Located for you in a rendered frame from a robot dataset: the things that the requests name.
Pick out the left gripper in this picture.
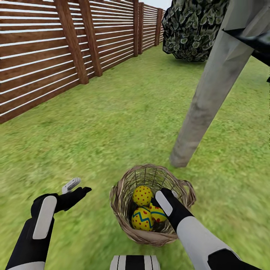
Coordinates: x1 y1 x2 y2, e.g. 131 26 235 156
63 187 92 211

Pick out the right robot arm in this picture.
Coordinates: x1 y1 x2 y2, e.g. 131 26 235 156
151 187 261 270

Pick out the easter egg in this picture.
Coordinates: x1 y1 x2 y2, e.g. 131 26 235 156
131 206 155 231
133 185 154 210
149 202 167 224

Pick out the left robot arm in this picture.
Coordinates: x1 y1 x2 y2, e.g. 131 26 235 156
5 177 92 270

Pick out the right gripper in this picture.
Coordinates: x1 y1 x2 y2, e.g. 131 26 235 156
151 195 162 209

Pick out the wicker basket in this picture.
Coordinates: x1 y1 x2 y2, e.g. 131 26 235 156
109 163 197 248

